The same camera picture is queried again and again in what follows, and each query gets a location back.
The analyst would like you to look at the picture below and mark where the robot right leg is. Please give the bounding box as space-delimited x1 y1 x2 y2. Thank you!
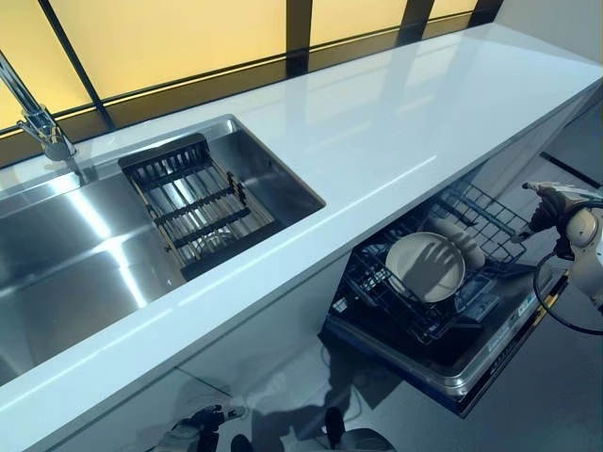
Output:
324 407 397 452

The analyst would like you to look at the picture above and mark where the stainless steel sink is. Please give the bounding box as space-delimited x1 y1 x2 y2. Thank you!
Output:
0 114 327 378

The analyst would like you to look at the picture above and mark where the black framed yellow window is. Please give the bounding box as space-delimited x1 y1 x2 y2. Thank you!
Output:
0 0 505 169

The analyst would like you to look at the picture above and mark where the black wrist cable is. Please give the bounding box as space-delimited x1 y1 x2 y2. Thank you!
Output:
533 251 603 336

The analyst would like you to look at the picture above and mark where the chrome pull-down faucet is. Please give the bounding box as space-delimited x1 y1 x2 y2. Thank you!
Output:
0 49 95 185

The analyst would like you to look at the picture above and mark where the dishwasher door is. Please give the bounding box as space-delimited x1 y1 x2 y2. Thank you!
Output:
324 267 571 418

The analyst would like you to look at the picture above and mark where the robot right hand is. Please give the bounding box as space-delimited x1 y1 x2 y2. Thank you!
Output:
516 181 603 258

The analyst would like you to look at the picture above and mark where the black sink drying rack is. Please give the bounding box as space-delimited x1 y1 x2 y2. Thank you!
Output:
117 133 284 283

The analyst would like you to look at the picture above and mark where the cream round plate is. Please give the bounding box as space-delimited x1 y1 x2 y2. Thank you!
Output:
435 217 486 270
384 231 466 303

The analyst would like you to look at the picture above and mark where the round sink drain strainer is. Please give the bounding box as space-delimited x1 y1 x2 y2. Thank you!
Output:
191 228 233 263

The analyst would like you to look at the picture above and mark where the white cabinet end panel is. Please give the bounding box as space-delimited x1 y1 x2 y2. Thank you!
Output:
480 89 593 189

